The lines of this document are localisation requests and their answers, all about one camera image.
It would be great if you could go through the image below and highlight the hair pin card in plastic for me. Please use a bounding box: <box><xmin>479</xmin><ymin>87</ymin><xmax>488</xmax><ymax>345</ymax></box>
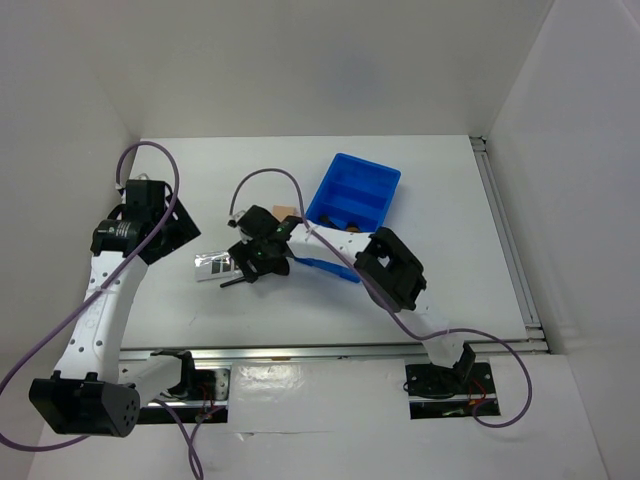
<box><xmin>194</xmin><ymin>251</ymin><xmax>241</xmax><ymax>282</ymax></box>

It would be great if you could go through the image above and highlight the blue divided plastic bin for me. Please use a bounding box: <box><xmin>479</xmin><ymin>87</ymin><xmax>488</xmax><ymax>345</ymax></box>
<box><xmin>305</xmin><ymin>153</ymin><xmax>401</xmax><ymax>262</ymax></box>

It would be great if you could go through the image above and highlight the thin black makeup brush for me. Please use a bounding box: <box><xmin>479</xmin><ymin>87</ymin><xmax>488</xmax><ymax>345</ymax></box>
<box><xmin>319</xmin><ymin>215</ymin><xmax>349</xmax><ymax>230</ymax></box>

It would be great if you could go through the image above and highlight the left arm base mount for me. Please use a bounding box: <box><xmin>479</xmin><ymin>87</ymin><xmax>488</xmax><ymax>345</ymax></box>
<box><xmin>137</xmin><ymin>364</ymin><xmax>231</xmax><ymax>426</ymax></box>

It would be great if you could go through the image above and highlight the front aluminium rail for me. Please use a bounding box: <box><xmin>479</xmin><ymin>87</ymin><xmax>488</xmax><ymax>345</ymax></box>
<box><xmin>120</xmin><ymin>344</ymin><xmax>429</xmax><ymax>365</ymax></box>

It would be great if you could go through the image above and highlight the black fan makeup brush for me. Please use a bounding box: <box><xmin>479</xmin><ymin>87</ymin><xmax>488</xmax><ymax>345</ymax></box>
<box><xmin>220</xmin><ymin>272</ymin><xmax>291</xmax><ymax>290</ymax></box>

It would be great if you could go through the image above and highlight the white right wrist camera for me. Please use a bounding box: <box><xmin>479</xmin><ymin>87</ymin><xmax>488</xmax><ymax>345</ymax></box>
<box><xmin>227</xmin><ymin>210</ymin><xmax>252</xmax><ymax>240</ymax></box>

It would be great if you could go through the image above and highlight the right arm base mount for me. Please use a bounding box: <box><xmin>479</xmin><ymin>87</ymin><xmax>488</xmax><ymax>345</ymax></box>
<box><xmin>403</xmin><ymin>362</ymin><xmax>500</xmax><ymax>420</ymax></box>

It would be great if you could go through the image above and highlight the beige square makeup sponge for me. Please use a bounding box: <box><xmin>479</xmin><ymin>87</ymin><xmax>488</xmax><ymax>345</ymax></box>
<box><xmin>271</xmin><ymin>205</ymin><xmax>298</xmax><ymax>222</ymax></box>

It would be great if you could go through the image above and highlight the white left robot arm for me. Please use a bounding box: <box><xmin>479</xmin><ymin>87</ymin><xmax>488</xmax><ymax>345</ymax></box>
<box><xmin>29</xmin><ymin>179</ymin><xmax>200</xmax><ymax>437</ymax></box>

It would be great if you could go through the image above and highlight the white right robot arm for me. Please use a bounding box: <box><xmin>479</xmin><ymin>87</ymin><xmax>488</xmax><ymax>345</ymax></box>
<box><xmin>228</xmin><ymin>205</ymin><xmax>475</xmax><ymax>392</ymax></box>

